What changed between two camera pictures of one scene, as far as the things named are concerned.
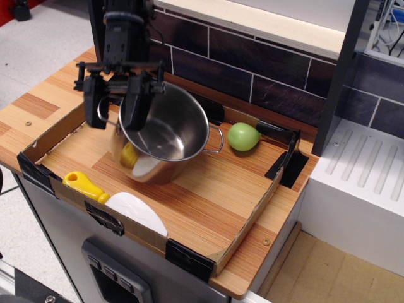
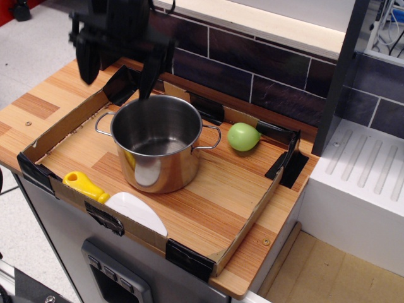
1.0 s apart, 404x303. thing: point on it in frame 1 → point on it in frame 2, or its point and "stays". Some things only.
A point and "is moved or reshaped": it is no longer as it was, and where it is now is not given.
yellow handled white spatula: x=125 y=202 stays
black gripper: x=126 y=54 → x=117 y=29
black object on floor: x=22 y=12 stays
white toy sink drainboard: x=354 y=202 stays
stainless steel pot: x=176 y=131 is moved or reshaped
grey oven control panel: x=111 y=281 stays
